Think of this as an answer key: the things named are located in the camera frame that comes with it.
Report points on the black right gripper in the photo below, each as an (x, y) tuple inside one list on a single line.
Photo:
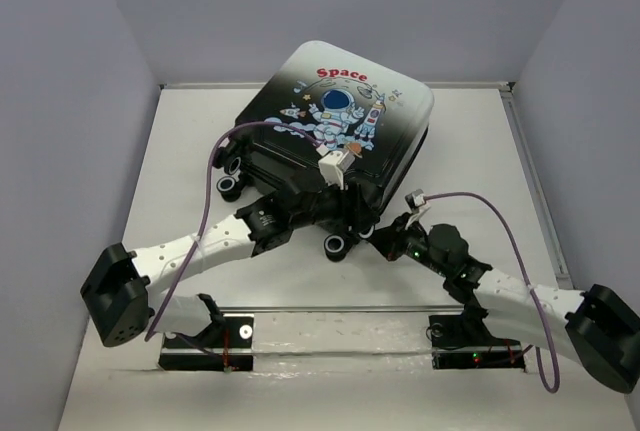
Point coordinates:
[(388, 240)]

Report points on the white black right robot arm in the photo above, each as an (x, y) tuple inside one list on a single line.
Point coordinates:
[(595, 328)]

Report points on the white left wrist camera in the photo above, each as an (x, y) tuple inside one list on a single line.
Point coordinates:
[(333, 166)]

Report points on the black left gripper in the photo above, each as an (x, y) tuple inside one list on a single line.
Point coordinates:
[(353, 213)]

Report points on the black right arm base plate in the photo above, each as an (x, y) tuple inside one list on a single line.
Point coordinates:
[(461, 341)]

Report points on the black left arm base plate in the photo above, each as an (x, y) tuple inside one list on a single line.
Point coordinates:
[(225, 345)]

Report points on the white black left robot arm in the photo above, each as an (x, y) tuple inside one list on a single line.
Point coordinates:
[(129, 293)]

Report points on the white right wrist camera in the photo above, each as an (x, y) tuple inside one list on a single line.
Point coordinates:
[(418, 204)]

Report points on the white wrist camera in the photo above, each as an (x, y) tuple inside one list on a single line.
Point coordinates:
[(333, 166), (418, 204)]

